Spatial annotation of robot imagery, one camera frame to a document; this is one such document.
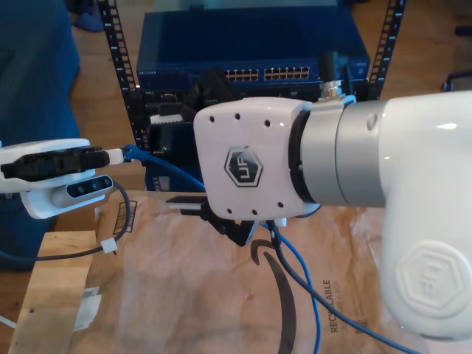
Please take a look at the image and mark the blue network cable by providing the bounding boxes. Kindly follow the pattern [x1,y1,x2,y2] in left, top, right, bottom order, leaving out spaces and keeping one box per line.
[123,145,421,354]

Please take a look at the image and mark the black rack shelf unit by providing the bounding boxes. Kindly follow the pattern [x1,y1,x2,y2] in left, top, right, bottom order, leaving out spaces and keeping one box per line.
[139,117,207,166]

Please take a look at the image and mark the black rack server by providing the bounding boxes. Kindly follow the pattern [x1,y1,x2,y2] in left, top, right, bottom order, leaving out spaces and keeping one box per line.
[142,86,322,122]

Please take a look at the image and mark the blue box under rack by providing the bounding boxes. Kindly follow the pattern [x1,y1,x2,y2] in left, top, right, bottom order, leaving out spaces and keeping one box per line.
[145,164,207,192]

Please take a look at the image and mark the brown paper mailer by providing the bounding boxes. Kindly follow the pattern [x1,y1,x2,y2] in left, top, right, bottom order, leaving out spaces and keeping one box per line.
[68,190,425,354]

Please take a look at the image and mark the blue sofa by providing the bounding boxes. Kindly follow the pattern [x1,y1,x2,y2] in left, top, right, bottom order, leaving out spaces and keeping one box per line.
[0,0,81,272]

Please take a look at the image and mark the blue slipper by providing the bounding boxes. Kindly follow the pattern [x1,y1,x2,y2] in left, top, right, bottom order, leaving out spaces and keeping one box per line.
[72,10,104,32]

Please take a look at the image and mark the black office chair base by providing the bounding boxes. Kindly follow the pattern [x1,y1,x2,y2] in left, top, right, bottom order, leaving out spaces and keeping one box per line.
[442,69,472,91]

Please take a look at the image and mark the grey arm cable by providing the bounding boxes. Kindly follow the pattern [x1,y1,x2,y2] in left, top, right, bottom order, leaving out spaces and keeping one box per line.
[0,180,130,263]

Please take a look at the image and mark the black perforated rack post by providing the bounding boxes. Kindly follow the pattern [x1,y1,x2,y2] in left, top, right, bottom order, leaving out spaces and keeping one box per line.
[97,0,148,167]
[364,0,409,103]

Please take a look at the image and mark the blue network switch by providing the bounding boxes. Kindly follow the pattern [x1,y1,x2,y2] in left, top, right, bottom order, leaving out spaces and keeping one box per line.
[136,10,372,88]

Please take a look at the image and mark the dark arm cable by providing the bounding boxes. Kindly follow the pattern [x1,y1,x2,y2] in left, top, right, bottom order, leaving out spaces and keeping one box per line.
[265,52,425,354]

